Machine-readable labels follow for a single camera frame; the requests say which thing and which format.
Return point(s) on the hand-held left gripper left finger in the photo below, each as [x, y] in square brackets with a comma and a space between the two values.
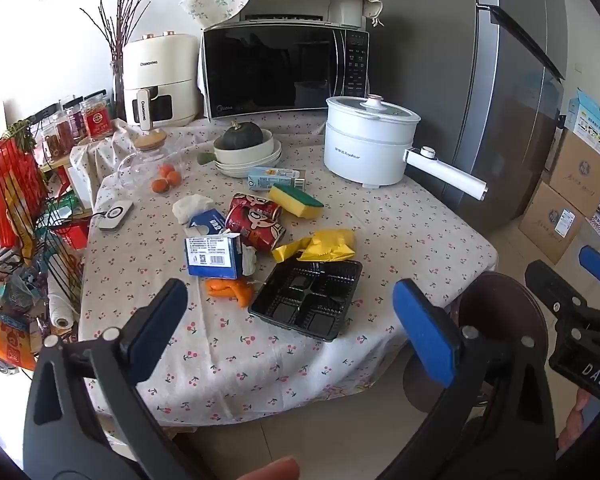
[155, 327]

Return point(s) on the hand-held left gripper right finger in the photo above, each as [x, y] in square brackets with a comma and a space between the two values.
[425, 332]

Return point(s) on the blue biscuit box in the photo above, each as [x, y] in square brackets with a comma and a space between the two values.
[211, 258]

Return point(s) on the red drink can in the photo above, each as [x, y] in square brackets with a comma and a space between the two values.
[255, 205]
[252, 232]

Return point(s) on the person's right hand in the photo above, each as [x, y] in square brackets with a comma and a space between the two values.
[576, 422]

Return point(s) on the person's left hand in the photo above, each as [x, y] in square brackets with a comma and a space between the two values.
[272, 470]

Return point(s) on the brown round stool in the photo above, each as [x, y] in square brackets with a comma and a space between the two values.
[500, 310]

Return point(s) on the brown cardboard box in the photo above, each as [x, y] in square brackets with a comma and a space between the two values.
[580, 175]
[550, 222]

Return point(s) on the orange plastic wrapper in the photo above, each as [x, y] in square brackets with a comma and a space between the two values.
[227, 287]

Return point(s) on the small crumpled white paper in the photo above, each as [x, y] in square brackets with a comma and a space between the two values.
[249, 260]

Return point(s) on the blue white small packet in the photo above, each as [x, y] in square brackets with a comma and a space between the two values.
[207, 221]

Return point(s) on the red box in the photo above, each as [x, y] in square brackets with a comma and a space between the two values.
[72, 235]

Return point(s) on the black plastic tray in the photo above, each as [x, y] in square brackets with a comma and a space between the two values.
[305, 300]

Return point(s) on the crumpled white tissue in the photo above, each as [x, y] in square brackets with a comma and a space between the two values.
[192, 206]

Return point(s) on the yellow plastic wrapper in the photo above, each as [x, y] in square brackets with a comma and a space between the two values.
[325, 245]

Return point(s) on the tangerine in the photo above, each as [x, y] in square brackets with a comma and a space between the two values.
[160, 186]
[174, 178]
[167, 168]

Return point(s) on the orange snack bag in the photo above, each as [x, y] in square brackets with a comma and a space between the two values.
[12, 342]

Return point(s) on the light blue white box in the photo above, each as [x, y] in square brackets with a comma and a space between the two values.
[587, 122]

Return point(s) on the glass teapot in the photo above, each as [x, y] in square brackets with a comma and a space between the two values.
[140, 170]

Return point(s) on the white plate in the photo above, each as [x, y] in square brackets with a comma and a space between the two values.
[240, 174]

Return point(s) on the green cucumber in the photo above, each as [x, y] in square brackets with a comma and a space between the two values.
[205, 158]

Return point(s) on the yellow green sponge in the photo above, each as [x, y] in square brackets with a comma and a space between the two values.
[295, 200]

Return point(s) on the bamboo teapot lid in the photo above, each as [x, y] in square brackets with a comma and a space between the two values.
[151, 141]

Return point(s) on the grey refrigerator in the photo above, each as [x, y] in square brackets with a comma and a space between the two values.
[480, 110]

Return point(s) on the light blue drink carton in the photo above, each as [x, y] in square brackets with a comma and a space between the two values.
[272, 178]

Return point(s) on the red paper bundle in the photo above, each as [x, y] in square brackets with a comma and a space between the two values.
[17, 195]

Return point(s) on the white electric pot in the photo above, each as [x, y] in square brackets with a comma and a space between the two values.
[360, 152]

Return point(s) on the wooden shelf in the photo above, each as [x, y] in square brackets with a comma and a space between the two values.
[55, 162]

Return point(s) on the stacked white bowls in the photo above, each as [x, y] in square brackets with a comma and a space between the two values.
[270, 157]

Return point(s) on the dark green squash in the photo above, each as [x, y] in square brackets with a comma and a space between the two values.
[237, 137]

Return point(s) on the green artificial leaves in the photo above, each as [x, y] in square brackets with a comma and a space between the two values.
[22, 135]

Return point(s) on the glass vase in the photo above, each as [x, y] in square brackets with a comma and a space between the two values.
[118, 90]

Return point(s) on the cream air fryer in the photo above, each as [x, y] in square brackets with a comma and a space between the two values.
[160, 67]

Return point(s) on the black microwave oven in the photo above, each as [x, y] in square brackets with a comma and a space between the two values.
[260, 70]

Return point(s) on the dry bare branches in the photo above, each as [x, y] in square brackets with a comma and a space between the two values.
[117, 20]

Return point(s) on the white printer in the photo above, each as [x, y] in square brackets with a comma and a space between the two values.
[342, 10]

